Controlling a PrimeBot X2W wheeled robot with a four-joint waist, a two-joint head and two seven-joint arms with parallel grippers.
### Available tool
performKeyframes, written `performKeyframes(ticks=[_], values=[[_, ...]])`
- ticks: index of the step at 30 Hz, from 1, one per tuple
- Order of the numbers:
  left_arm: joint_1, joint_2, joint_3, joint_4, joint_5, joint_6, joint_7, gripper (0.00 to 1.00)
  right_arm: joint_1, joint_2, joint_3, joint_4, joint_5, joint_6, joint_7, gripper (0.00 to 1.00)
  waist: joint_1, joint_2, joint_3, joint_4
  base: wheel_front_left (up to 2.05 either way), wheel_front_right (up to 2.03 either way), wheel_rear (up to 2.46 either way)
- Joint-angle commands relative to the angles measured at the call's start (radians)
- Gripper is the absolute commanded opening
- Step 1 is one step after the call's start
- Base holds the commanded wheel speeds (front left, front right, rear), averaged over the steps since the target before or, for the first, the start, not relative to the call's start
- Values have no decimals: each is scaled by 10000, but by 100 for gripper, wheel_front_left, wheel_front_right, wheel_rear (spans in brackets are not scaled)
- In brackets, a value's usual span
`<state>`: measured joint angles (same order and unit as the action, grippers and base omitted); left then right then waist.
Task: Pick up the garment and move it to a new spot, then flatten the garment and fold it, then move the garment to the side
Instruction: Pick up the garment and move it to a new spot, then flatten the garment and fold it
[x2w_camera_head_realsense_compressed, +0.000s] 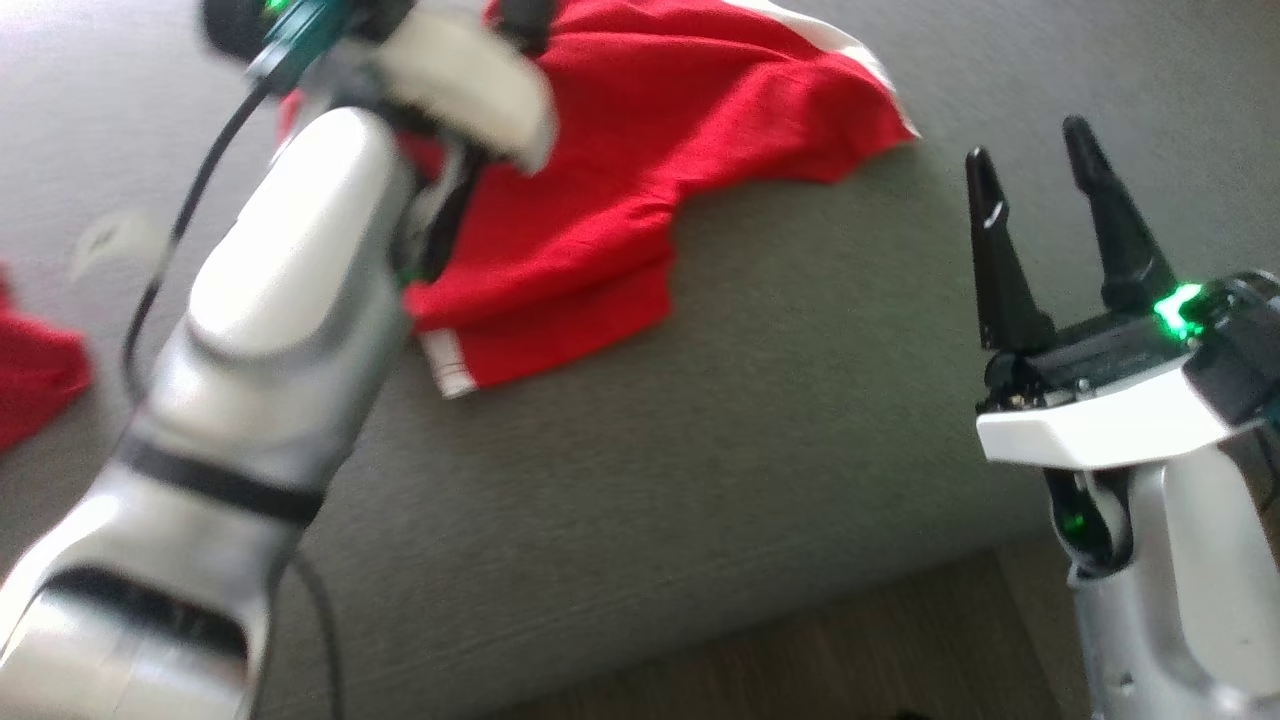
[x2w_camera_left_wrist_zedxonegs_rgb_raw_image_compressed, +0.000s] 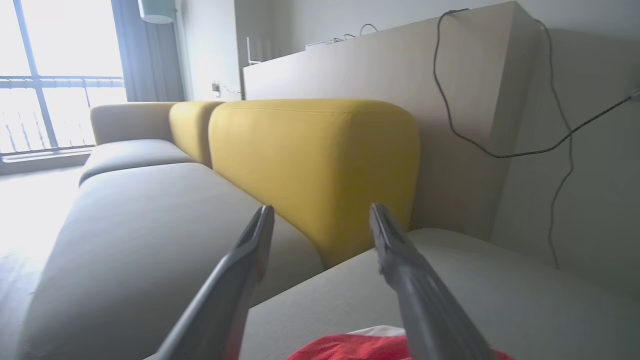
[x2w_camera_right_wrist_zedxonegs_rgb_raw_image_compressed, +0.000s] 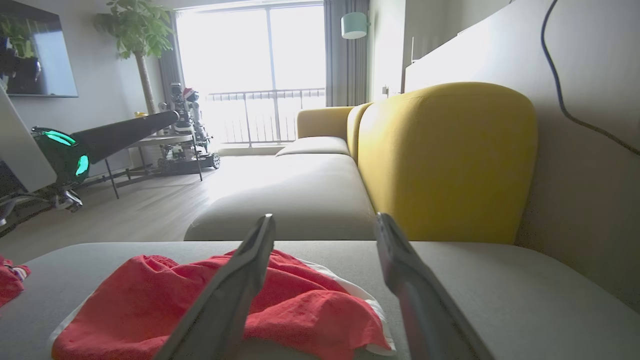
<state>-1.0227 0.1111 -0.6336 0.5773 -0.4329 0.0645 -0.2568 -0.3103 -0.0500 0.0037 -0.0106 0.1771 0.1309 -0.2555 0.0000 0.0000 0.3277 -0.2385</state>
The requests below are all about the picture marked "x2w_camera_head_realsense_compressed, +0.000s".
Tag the red white basketball jersey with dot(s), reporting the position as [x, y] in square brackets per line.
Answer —
[30, 370]

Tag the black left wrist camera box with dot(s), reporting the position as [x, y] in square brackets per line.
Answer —
[370, 15]

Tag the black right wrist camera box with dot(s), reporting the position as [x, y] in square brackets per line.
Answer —
[1245, 350]

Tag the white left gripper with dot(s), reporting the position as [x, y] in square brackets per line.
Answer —
[470, 80]

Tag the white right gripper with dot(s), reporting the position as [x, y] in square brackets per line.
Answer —
[1090, 425]

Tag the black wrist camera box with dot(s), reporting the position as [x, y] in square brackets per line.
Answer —
[1245, 350]
[370, 15]

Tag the grey fabric sofa seat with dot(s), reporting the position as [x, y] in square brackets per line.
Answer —
[800, 420]

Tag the red shorts with white stripe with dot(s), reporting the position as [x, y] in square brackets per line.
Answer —
[650, 150]

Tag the teal left camera connector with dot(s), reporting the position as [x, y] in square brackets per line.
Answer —
[295, 40]

